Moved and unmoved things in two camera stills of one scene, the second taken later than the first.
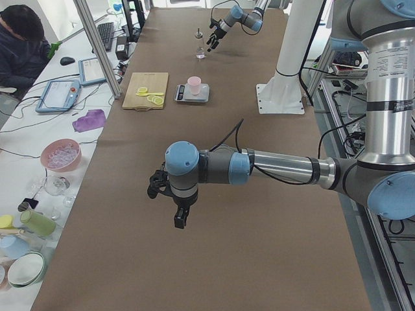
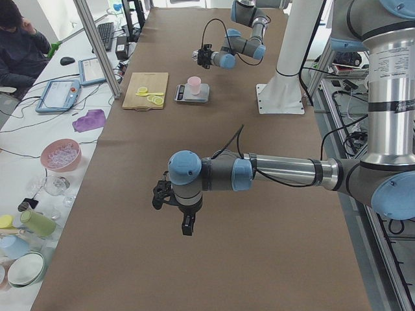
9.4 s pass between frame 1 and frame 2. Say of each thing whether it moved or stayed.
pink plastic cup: stayed
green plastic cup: stayed
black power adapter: stayed
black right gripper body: moved
